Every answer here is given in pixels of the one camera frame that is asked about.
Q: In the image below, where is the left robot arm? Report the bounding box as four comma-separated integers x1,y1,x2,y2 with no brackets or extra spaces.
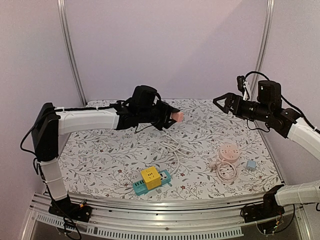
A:
26,85,184,217

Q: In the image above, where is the aluminium front rail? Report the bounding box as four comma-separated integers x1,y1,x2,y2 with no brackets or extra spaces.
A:
19,192,313,240

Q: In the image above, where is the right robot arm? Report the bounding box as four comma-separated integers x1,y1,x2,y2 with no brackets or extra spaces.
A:
212,71,320,218

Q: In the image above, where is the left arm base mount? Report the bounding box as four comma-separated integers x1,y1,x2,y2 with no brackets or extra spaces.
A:
48,199,93,223

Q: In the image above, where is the right aluminium frame post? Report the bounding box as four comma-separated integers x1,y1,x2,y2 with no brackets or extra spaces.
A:
253,0,275,76

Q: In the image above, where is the aluminium frame post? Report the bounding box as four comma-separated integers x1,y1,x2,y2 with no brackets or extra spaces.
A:
56,0,87,106
253,0,275,76

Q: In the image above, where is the teal power strip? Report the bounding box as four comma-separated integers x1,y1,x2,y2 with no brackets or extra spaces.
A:
132,167,171,196

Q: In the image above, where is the left aluminium frame post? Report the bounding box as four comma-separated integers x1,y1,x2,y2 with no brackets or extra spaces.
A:
56,0,87,106

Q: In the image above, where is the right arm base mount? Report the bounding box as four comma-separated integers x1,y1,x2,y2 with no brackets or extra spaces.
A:
240,203,285,223

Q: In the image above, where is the floral patterned table mat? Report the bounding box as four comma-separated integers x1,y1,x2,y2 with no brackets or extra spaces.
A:
59,99,283,201

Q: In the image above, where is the pink cube charger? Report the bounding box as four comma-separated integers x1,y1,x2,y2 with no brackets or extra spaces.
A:
170,111,184,123

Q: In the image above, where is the light blue cube charger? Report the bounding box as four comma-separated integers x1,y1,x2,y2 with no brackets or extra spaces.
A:
245,160,257,171

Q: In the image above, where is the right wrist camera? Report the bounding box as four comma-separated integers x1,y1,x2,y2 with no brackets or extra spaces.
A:
236,75,252,101

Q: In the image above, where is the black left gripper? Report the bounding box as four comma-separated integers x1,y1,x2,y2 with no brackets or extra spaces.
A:
139,100,180,131

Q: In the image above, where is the yellow cube socket adapter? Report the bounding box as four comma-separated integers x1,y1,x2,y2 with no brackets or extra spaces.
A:
140,166,162,190

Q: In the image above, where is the round pink socket hub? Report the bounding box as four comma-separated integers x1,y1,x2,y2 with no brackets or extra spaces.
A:
218,144,240,164

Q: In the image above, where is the white power strip cable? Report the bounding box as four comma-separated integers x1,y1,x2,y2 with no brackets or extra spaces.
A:
159,134,197,176

